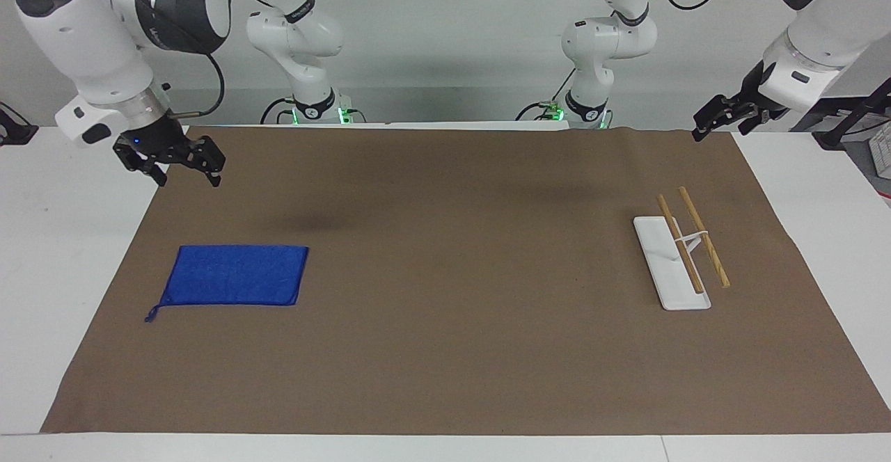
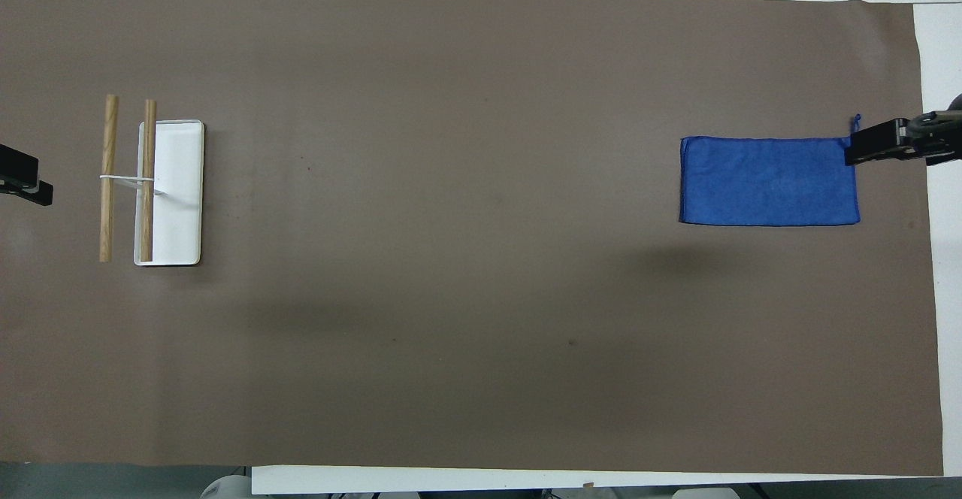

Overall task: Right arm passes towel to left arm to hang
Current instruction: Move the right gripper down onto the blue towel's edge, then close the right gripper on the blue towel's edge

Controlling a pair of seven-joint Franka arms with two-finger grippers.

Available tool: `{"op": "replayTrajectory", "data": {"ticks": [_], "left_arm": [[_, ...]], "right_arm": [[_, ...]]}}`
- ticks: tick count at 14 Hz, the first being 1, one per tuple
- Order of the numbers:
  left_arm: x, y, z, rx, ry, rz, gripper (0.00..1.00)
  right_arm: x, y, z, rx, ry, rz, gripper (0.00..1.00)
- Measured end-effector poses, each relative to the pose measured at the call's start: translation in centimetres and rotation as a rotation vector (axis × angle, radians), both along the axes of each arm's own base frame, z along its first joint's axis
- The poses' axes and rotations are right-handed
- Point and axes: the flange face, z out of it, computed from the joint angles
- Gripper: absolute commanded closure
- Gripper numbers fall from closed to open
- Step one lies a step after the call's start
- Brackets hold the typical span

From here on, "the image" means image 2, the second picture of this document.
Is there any blue towel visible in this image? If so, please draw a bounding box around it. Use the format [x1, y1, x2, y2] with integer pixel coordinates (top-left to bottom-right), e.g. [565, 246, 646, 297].
[679, 113, 862, 227]

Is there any white rack with wooden bars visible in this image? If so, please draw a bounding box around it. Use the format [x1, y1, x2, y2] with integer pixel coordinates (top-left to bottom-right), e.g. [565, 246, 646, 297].
[98, 93, 206, 268]

